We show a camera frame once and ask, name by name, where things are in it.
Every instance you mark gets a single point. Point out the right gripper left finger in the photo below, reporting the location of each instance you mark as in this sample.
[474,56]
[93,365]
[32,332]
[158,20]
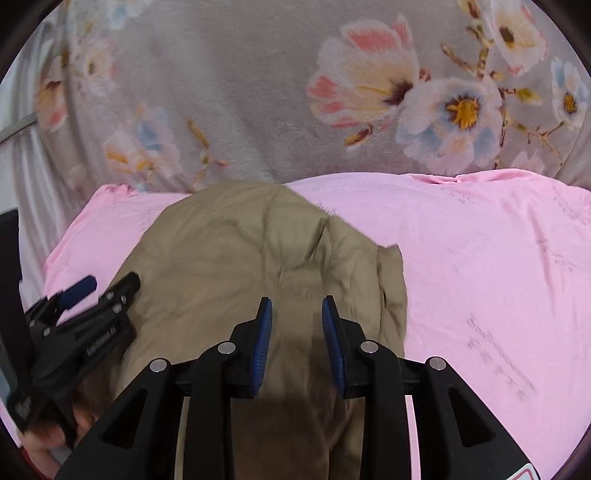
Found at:
[175,420]

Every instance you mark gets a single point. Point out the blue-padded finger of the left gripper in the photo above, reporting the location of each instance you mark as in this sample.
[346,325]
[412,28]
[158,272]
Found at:
[70,297]

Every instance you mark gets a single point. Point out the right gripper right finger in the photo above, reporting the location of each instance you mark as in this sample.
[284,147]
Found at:
[458,435]

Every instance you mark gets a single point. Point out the olive quilted jacket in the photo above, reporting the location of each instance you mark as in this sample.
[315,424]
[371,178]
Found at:
[204,265]

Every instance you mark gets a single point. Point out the person's left hand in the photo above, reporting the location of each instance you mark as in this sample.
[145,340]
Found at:
[40,440]

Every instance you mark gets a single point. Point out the white satin curtain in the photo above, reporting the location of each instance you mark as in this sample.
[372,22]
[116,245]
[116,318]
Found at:
[29,182]

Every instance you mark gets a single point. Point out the pink bed sheet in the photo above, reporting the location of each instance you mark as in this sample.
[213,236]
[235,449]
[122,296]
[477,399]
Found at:
[496,267]

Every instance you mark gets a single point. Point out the grey floral blanket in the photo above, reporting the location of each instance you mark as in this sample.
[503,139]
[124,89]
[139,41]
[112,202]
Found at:
[176,95]

